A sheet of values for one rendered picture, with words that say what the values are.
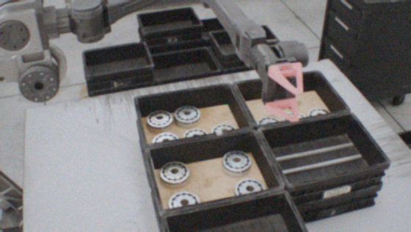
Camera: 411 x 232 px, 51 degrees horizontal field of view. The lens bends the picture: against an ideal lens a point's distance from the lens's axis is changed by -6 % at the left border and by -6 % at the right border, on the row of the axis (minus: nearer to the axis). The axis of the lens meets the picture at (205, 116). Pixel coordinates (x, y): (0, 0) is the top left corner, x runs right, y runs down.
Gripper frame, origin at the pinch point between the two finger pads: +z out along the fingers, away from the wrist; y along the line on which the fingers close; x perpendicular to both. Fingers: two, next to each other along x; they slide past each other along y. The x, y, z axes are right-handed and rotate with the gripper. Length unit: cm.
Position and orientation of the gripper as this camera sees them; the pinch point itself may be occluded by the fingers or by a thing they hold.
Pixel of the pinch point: (295, 105)
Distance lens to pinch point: 88.6
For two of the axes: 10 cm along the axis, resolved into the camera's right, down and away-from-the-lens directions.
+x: -9.7, 1.6, -2.1
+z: 2.6, 5.9, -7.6
